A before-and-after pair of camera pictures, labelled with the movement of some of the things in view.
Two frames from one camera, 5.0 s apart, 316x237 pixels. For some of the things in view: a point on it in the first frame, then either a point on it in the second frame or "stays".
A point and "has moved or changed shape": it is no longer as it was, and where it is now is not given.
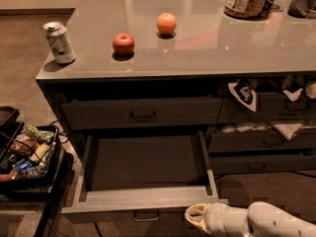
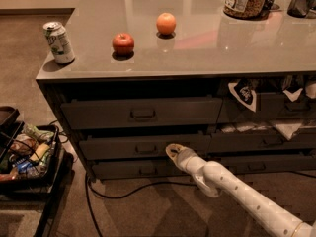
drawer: (148, 114) stays
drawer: (271, 106) stays
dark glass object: (303, 1) stays
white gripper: (219, 218) to (185, 156)
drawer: (142, 178) has moved or changed shape
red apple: (122, 44) stays
